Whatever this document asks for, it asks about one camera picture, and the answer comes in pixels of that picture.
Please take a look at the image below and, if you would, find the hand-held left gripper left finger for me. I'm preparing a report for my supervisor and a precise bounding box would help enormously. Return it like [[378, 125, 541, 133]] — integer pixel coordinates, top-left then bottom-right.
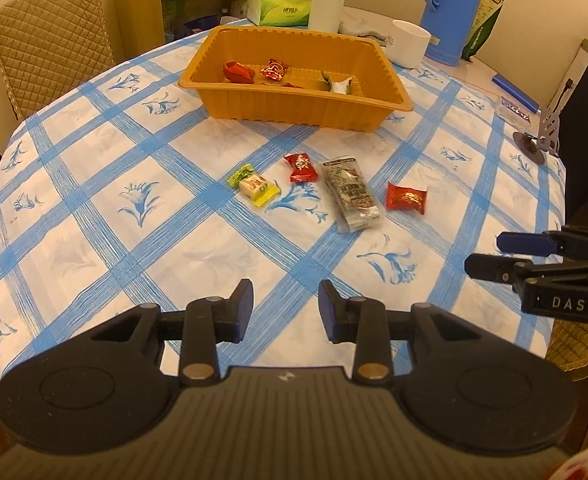
[[90, 278, 254, 387]]

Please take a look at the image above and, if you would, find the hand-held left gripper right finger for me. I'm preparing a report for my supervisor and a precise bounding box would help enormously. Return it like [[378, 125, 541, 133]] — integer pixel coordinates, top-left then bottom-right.
[[318, 279, 481, 387]]

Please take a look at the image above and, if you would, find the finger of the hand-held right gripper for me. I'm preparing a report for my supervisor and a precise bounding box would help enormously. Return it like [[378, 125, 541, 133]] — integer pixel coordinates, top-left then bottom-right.
[[464, 253, 588, 286], [496, 226, 588, 258]]

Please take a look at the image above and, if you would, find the orange plastic tray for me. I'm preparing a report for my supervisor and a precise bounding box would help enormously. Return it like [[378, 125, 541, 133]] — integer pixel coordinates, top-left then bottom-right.
[[178, 25, 415, 134]]

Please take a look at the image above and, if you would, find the plain red candy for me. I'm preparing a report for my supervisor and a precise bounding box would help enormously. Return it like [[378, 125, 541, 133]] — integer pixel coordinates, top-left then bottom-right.
[[223, 61, 257, 84]]

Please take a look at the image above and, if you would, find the red and white candy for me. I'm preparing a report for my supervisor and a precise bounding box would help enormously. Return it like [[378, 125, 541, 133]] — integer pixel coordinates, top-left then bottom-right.
[[261, 58, 289, 82]]

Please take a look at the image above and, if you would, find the chair with quilted beige cover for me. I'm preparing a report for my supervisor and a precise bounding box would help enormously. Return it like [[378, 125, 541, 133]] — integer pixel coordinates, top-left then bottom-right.
[[0, 0, 117, 121], [545, 317, 588, 377]]

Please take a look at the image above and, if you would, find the red candy with gold print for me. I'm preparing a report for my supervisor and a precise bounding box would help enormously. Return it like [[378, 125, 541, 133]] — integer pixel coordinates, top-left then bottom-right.
[[386, 182, 429, 215]]

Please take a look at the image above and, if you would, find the metal phone stand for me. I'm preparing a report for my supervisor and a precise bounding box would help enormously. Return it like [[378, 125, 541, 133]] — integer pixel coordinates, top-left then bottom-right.
[[512, 105, 563, 165]]

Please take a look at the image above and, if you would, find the clear wrapped sesame bar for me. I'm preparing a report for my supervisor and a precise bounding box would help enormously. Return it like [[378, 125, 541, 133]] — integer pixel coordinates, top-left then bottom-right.
[[322, 157, 386, 234]]

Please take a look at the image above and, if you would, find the yellow green wrapped candy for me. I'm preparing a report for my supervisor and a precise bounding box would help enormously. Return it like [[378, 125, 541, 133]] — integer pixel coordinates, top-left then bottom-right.
[[228, 163, 281, 207]]

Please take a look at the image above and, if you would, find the red candy with white label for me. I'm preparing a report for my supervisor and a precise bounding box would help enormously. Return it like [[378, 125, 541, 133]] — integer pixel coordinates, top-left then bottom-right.
[[283, 153, 320, 185]]

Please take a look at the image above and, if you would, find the blue checked tablecloth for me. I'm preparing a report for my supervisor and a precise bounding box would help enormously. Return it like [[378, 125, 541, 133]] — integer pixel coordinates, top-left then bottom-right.
[[0, 17, 568, 377]]

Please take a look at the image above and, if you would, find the blue flat box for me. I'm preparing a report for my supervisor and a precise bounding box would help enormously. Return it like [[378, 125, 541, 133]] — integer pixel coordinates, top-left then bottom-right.
[[492, 73, 521, 94]]

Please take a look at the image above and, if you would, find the black cardboard box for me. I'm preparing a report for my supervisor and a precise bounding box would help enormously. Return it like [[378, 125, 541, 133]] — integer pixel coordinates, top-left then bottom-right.
[[546, 20, 588, 162]]

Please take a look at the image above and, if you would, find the person's red white printed clothing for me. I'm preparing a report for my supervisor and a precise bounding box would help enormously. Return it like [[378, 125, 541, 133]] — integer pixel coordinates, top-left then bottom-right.
[[548, 437, 588, 480]]

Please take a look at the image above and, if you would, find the green snack bag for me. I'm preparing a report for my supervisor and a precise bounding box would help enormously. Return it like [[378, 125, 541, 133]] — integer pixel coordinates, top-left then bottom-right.
[[461, 0, 508, 63]]

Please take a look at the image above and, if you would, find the white cup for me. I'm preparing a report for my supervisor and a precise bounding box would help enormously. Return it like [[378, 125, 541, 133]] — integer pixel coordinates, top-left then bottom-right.
[[385, 19, 433, 70]]

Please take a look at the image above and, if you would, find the blue thermos jug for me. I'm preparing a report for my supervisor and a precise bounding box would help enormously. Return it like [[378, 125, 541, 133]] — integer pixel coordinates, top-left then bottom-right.
[[418, 0, 490, 68]]

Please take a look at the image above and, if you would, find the grey folded cloth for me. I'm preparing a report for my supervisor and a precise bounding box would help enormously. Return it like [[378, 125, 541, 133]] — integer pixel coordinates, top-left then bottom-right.
[[338, 15, 393, 46]]

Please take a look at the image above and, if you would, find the wooden shelf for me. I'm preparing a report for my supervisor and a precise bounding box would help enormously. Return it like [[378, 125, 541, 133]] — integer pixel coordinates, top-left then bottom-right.
[[112, 0, 321, 47]]

